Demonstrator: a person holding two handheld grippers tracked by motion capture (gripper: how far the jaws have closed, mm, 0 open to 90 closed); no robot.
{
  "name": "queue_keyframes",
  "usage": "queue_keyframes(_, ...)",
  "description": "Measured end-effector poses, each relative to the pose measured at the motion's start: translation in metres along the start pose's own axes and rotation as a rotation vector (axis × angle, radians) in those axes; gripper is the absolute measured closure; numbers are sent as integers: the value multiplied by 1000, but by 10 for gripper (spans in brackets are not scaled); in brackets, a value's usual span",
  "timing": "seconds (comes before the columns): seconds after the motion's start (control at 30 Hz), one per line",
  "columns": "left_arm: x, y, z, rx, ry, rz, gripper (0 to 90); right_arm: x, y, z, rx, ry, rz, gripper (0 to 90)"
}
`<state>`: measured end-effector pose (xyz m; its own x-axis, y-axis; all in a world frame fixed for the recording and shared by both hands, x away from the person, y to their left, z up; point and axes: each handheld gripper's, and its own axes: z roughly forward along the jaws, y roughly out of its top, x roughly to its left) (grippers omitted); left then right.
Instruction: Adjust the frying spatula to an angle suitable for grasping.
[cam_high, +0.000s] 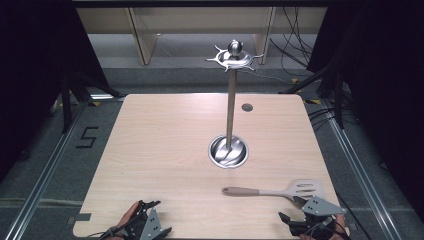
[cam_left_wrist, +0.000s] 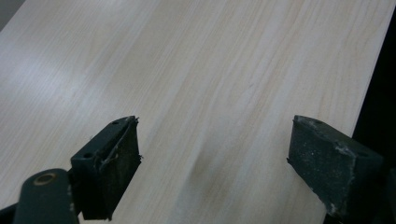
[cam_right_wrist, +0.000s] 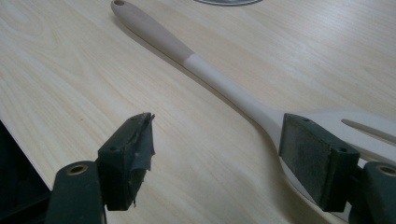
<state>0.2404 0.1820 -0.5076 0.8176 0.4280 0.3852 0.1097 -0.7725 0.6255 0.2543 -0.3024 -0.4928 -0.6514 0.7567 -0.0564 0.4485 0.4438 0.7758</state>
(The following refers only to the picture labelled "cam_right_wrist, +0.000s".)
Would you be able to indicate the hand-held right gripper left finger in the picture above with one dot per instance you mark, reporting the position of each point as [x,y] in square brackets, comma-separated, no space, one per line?
[123,161]

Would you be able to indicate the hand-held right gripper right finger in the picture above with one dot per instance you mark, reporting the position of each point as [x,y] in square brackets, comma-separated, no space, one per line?
[314,158]

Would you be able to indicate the round metal rim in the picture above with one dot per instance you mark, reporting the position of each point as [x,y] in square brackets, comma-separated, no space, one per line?
[228,2]

